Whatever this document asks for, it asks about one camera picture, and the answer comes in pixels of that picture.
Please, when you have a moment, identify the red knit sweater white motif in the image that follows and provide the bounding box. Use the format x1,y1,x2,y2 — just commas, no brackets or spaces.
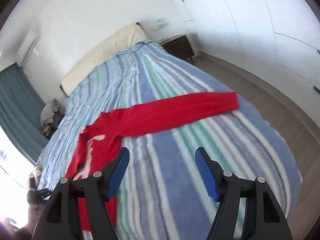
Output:
64,91,240,232

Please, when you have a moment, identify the pile of checkered clothes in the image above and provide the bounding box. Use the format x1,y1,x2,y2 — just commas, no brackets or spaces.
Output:
40,99,60,139

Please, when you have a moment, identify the person's left hand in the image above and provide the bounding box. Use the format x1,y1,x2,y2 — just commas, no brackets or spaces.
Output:
0,200,48,240

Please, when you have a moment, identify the patterned beige cushion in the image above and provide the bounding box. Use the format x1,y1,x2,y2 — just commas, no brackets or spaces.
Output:
32,165,43,187

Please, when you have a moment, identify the teal window curtain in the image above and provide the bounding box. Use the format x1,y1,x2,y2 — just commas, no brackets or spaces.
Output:
0,64,48,164

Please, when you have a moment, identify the striped blue green bedspread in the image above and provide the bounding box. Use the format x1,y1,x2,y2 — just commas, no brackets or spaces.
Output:
37,41,302,239

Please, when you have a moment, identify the cream padded headboard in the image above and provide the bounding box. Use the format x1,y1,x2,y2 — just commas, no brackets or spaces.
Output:
60,23,149,97

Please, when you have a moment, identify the dark wooden nightstand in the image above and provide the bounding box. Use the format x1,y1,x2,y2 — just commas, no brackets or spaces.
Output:
160,35,195,64

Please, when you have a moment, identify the white wall air conditioner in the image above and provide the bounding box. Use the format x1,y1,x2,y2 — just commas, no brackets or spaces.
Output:
16,30,39,67

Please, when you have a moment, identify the white wall socket panel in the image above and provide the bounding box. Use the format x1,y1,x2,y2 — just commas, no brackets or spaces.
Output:
151,18,168,31

